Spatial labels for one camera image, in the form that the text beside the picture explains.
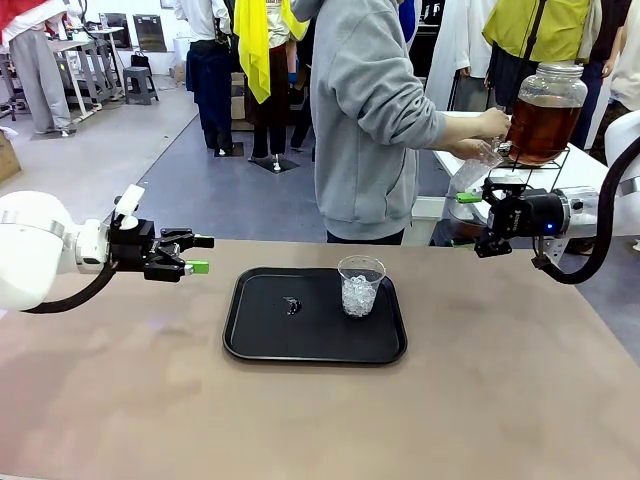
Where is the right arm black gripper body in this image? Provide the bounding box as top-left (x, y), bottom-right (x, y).
top-left (487, 192), bottom-right (569, 239)

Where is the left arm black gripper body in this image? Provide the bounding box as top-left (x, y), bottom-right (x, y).
top-left (107, 218), bottom-right (171, 275)

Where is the person's right forearm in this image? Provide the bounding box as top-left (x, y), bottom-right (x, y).
top-left (439, 113), bottom-right (484, 146)

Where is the person's left hand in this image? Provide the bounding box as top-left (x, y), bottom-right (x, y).
top-left (446, 138), bottom-right (494, 160)

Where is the person's right hand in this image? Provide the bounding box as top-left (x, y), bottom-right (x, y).
top-left (474, 108), bottom-right (512, 144)

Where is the glass dispenser jar brown tea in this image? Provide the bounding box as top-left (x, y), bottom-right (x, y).
top-left (492, 62), bottom-right (589, 167)

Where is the person in grey hoodie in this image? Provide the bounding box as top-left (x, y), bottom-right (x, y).
top-left (289, 0), bottom-right (449, 246)

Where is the cardboard box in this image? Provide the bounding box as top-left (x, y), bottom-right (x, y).
top-left (229, 72), bottom-right (254, 132)
top-left (0, 128), bottom-right (22, 185)

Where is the black plastic serving tray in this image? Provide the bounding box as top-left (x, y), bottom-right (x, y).
top-left (222, 266), bottom-right (409, 365)

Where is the mannequin with dark brown skirt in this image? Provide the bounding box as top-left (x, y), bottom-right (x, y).
top-left (247, 0), bottom-right (301, 174)

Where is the mannequin with navy trousers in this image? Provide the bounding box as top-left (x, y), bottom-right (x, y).
top-left (174, 0), bottom-right (245, 157)

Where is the dark grey plastic stool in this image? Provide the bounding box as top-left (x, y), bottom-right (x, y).
top-left (122, 65), bottom-right (161, 106)

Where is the bystander in grey trousers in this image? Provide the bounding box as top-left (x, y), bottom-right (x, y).
top-left (0, 0), bottom-right (75, 137)

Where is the bright yellow hanging cloth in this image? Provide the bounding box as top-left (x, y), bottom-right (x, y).
top-left (233, 0), bottom-right (311, 105)

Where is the grey metal workbench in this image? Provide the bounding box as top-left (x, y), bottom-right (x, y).
top-left (47, 24), bottom-right (126, 121)

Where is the black monitor screen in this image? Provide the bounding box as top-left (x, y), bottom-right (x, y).
top-left (102, 12), bottom-right (132, 50)
top-left (132, 13), bottom-right (169, 54)

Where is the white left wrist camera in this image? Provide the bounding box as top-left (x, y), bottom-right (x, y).
top-left (113, 183), bottom-right (147, 231)

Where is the black wire jar stand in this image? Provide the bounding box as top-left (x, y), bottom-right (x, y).
top-left (487, 144), bottom-right (572, 194)

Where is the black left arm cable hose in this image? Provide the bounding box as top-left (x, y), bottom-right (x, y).
top-left (22, 259), bottom-right (120, 315)

